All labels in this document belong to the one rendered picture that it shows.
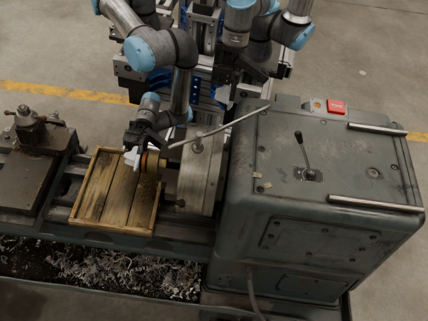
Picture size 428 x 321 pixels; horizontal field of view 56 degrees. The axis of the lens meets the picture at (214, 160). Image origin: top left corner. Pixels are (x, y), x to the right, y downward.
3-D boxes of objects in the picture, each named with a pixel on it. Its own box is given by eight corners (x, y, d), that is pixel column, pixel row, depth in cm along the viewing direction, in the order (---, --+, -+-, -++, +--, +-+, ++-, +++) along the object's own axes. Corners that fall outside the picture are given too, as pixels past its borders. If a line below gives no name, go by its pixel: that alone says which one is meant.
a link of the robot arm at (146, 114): (156, 125, 156) (155, 110, 150) (153, 134, 153) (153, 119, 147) (137, 122, 156) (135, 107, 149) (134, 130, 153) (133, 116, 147)
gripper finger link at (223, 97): (213, 107, 125) (216, 80, 119) (231, 110, 125) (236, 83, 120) (212, 112, 123) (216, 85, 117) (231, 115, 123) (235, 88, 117)
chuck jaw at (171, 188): (190, 170, 136) (185, 198, 128) (189, 179, 140) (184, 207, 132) (158, 165, 136) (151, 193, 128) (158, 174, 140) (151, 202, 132)
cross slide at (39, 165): (72, 127, 166) (71, 120, 162) (33, 217, 139) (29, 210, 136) (32, 121, 165) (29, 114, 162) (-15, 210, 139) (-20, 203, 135)
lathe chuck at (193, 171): (210, 153, 161) (217, 108, 134) (199, 227, 147) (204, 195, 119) (188, 149, 161) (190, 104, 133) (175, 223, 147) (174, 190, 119)
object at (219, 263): (304, 258, 242) (360, 175, 174) (307, 341, 213) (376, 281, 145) (206, 244, 241) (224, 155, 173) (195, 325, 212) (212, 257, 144)
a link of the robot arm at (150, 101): (162, 107, 163) (162, 91, 157) (156, 126, 157) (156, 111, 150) (142, 104, 163) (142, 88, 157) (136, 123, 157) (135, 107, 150)
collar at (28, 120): (42, 112, 143) (39, 106, 141) (33, 128, 139) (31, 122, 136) (20, 109, 143) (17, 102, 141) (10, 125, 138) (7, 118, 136)
